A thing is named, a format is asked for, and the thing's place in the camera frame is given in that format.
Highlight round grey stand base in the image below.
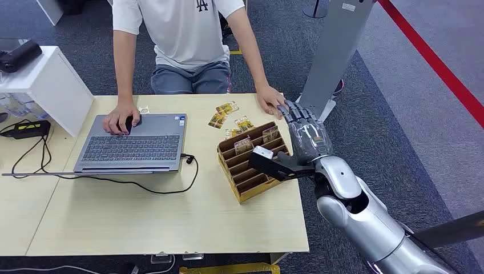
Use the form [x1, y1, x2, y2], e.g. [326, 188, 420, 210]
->
[302, 0, 330, 19]

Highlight black power cable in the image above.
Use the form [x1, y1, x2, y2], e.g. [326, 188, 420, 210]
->
[10, 134, 199, 195]

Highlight yellow metal frame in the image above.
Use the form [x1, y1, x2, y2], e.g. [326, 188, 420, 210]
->
[179, 263, 281, 274]

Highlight grey laptop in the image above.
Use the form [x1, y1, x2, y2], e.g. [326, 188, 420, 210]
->
[2, 113, 188, 178]

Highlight person's left hand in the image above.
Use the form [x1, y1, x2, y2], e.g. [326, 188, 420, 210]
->
[256, 84, 288, 120]

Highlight grey standing panel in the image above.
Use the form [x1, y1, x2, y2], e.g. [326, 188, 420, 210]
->
[295, 0, 378, 123]

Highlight black computer mouse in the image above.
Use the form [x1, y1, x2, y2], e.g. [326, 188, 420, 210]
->
[119, 115, 143, 135]

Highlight clear plastic bottles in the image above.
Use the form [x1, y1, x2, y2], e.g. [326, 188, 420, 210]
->
[0, 92, 50, 122]

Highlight white cabinet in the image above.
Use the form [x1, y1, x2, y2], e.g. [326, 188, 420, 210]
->
[35, 0, 64, 26]

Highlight dark grey bar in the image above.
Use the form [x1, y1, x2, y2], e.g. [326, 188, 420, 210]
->
[412, 209, 484, 249]

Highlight white cable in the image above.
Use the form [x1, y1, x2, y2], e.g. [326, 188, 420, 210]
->
[0, 255, 176, 274]

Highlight wooden slotted card holder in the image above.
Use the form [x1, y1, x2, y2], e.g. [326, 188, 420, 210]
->
[216, 120, 300, 204]

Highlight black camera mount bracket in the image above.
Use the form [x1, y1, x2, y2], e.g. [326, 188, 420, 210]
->
[248, 151, 316, 182]

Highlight person's right hand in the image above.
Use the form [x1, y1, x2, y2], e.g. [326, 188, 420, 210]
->
[103, 100, 142, 136]

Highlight black power adapter yellow label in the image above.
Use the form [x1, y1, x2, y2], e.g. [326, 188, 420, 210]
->
[0, 120, 52, 140]

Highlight white shelf box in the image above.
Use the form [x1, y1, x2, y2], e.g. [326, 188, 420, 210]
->
[0, 45, 95, 138]

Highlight black handheld device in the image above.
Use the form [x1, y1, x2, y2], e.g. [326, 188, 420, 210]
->
[0, 39, 43, 74]

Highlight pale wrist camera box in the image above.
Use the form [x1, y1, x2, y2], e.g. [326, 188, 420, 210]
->
[252, 146, 274, 160]

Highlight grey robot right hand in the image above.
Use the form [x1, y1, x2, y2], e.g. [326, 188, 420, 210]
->
[277, 99, 333, 166]

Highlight person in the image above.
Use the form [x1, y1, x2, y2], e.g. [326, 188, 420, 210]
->
[112, 0, 247, 95]

